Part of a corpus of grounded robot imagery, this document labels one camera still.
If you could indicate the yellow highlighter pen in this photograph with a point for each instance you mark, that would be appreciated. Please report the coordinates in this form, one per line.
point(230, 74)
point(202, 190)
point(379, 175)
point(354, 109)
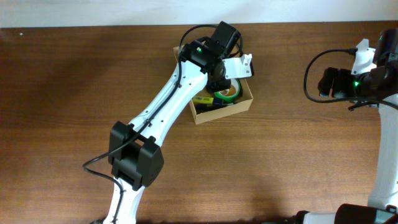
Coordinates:
point(207, 100)

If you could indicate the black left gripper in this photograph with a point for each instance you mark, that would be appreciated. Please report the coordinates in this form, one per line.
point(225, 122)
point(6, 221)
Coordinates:
point(216, 83)

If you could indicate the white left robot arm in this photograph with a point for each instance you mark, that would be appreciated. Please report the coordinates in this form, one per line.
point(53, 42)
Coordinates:
point(135, 148)

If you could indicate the yellow tape roll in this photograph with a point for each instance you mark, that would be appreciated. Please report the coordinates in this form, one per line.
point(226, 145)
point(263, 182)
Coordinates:
point(228, 93)

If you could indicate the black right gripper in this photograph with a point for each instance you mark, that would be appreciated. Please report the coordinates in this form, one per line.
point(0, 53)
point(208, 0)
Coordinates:
point(338, 90)

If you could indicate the green tape roll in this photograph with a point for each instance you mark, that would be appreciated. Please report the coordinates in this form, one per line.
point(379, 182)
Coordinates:
point(234, 84)

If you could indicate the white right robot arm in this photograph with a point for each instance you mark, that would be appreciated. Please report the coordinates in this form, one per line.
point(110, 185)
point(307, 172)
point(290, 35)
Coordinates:
point(382, 202)

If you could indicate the cardboard box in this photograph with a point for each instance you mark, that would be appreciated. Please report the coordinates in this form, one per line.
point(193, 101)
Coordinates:
point(230, 109)

